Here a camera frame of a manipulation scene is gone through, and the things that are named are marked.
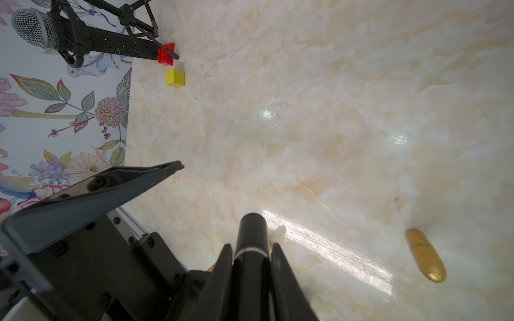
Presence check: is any red cube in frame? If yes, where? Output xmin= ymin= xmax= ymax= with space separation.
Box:
xmin=157 ymin=43 xmax=175 ymax=66

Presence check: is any black lipstick tube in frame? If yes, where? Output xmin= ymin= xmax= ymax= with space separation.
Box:
xmin=231 ymin=213 xmax=271 ymax=320

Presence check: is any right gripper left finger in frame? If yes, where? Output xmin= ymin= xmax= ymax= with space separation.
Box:
xmin=189 ymin=243 xmax=233 ymax=320

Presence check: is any gold bullet lipstick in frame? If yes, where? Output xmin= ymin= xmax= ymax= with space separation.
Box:
xmin=405 ymin=229 xmax=447 ymax=283

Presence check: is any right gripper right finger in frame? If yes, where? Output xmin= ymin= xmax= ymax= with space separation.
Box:
xmin=270 ymin=243 xmax=318 ymax=320

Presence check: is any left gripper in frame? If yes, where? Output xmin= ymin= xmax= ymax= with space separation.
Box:
xmin=1 ymin=160 xmax=208 ymax=320

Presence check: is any yellow cube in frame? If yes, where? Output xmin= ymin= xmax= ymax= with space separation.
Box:
xmin=165 ymin=69 xmax=186 ymax=88

